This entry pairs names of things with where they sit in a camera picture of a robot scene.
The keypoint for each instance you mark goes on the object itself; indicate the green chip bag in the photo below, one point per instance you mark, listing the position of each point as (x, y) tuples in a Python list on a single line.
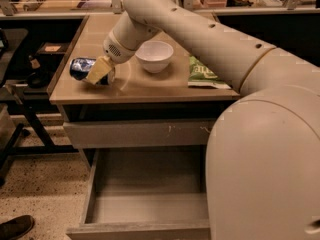
[(202, 77)]

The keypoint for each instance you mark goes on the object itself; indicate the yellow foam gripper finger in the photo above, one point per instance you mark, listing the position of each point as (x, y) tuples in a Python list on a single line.
[(101, 68)]

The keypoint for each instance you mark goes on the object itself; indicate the closed grey top drawer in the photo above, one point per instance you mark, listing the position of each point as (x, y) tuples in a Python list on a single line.
[(139, 133)]

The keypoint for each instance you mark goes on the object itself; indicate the dark bottle with label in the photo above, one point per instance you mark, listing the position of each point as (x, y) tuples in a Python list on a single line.
[(35, 64)]

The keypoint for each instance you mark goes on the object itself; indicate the grey drawer cabinet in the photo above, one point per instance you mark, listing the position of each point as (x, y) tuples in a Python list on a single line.
[(138, 95)]

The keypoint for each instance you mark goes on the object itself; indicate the white ceramic bowl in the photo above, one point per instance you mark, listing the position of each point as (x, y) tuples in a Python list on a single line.
[(154, 56)]

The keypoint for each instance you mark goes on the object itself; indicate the dark brown shoe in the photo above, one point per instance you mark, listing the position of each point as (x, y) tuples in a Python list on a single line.
[(16, 228)]

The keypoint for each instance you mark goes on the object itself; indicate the blue pepsi can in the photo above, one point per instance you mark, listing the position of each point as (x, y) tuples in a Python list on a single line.
[(80, 67)]

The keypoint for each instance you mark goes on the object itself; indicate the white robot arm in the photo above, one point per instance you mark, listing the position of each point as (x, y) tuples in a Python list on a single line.
[(263, 153)]

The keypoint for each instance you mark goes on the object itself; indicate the open grey middle drawer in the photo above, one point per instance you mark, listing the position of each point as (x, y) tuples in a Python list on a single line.
[(155, 193)]

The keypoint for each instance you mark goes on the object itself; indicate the black desk frame left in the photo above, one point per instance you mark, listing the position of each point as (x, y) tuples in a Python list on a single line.
[(11, 39)]

